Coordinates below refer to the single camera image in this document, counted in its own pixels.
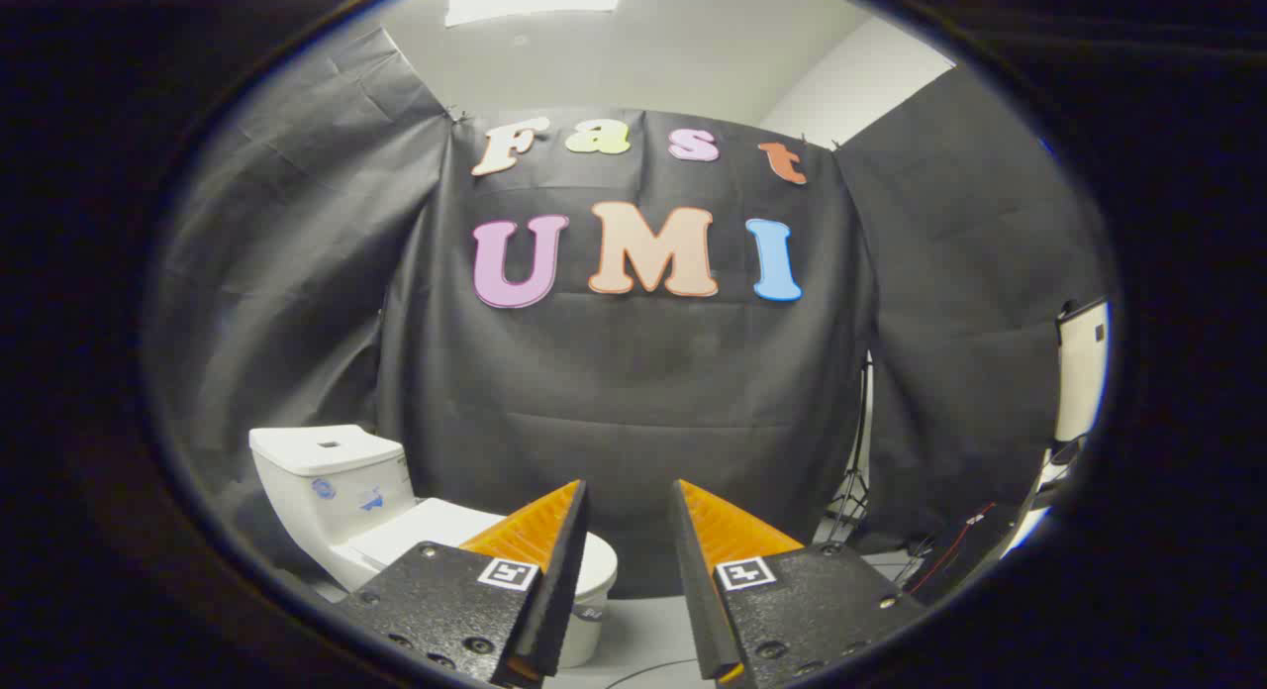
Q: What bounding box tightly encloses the white toilet lid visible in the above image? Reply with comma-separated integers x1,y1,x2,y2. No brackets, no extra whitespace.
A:
346,498,619,603

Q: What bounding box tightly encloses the black backdrop cloth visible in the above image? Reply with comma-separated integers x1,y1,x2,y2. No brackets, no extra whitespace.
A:
146,26,1107,603

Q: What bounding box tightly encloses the thin black floor cable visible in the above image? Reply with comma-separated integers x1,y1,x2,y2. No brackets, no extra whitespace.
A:
604,657,700,689

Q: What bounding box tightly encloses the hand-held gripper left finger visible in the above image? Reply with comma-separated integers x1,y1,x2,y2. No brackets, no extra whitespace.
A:
337,479,592,689

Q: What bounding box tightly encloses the white board panel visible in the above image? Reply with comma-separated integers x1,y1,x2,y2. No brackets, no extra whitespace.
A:
1052,298,1111,444

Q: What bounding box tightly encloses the thin red cable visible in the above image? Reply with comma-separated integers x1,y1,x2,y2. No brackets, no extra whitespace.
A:
911,502,997,597

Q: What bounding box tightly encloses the black tripod stand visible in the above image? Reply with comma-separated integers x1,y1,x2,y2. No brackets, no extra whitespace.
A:
825,357,878,543

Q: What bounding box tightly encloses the white ceramic toilet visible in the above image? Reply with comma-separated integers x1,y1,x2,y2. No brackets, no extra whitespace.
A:
248,424,619,668

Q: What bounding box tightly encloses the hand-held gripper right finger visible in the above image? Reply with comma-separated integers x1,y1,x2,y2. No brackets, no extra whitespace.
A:
670,478,928,689

